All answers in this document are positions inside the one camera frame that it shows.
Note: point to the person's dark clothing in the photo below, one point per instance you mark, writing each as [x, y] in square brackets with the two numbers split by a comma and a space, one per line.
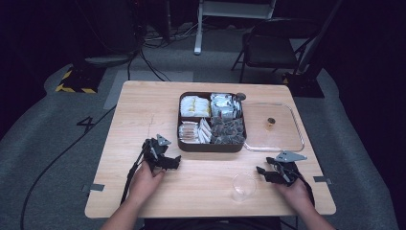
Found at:
[210, 224]

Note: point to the pile of white yellow packets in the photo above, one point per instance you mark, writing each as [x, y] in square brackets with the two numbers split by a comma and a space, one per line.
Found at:
[194, 107]

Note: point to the pile of dark tea bags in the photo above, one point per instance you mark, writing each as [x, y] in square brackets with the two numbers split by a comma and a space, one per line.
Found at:
[228, 130]

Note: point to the white metal stand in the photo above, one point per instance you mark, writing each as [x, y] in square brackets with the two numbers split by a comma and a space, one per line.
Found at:
[199, 28]

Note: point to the dark round knob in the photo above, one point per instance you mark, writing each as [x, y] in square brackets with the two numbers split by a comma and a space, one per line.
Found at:
[240, 96]

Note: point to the row of clear brown sticks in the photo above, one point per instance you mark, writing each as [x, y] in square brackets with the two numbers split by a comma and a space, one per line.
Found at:
[188, 132]

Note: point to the black stand base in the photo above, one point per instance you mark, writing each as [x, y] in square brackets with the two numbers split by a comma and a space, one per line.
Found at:
[304, 84]

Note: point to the pile of silver packets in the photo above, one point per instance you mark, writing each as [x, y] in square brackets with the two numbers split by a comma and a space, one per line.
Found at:
[225, 105]

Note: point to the yellow black striped base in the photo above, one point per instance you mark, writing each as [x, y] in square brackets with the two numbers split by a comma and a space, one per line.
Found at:
[79, 81]

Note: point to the person's left hand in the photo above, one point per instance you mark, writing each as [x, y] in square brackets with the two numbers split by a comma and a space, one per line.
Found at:
[145, 183]

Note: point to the clear lid with brown knob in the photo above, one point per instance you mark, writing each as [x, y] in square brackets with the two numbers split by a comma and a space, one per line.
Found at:
[274, 137]

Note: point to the clear plastic cup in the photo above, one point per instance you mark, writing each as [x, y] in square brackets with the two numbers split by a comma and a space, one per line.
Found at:
[243, 187]

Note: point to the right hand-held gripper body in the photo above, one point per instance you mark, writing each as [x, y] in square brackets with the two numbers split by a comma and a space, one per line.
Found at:
[285, 169]

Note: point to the row of white sachets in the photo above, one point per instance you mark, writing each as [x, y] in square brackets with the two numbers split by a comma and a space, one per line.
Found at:
[205, 131]

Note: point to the person's right hand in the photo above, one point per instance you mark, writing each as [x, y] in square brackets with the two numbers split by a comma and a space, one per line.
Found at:
[295, 196]

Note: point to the brown compartment box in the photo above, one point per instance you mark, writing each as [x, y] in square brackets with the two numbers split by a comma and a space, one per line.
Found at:
[210, 147]

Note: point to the black folding chair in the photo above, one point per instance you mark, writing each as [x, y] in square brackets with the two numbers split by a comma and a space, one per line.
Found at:
[271, 51]

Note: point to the grey tape strip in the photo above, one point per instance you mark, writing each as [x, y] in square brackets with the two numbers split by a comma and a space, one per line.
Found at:
[322, 179]
[97, 187]

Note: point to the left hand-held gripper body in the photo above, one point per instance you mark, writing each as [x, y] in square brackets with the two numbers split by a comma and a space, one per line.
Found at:
[154, 153]

